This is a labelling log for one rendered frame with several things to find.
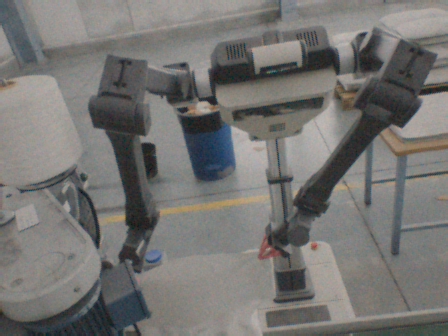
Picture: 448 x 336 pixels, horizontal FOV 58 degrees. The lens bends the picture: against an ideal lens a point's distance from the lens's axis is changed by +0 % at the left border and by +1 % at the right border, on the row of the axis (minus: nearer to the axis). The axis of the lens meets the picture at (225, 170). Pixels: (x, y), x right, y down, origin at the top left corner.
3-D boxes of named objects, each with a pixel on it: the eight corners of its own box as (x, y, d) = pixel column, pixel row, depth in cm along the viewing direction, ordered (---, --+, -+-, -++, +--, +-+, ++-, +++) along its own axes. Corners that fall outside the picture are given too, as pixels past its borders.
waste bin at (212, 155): (239, 151, 388) (229, 88, 355) (242, 180, 344) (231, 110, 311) (190, 159, 392) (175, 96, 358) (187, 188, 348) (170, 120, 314)
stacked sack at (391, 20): (439, 15, 453) (440, 3, 446) (456, 23, 417) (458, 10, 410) (377, 25, 460) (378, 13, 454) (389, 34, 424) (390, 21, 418)
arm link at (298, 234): (331, 197, 109) (302, 183, 109) (332, 216, 98) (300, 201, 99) (311, 231, 114) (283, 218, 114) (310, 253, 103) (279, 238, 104)
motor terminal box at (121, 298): (144, 293, 91) (129, 256, 86) (157, 325, 83) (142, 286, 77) (108, 310, 88) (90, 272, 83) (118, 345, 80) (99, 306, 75)
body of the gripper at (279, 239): (270, 248, 110) (287, 231, 107) (266, 224, 119) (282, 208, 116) (288, 258, 112) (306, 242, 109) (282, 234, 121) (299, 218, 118)
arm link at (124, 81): (148, 53, 73) (94, 45, 73) (139, 128, 75) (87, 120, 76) (190, 72, 116) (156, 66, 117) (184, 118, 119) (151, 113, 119)
